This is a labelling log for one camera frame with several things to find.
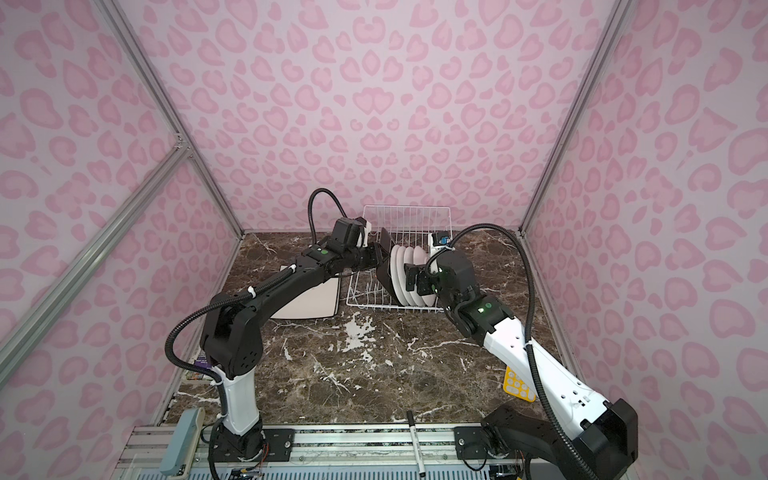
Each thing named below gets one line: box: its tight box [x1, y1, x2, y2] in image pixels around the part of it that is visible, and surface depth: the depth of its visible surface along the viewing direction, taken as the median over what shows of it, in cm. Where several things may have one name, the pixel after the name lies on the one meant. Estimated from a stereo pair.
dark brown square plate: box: [376, 227, 400, 303], surface depth 87 cm
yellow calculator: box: [503, 366, 537, 403], surface depth 83 cm
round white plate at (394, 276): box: [390, 244, 409, 306], surface depth 88 cm
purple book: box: [194, 356, 212, 369], surface depth 87 cm
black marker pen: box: [407, 409, 427, 478], surface depth 74 cm
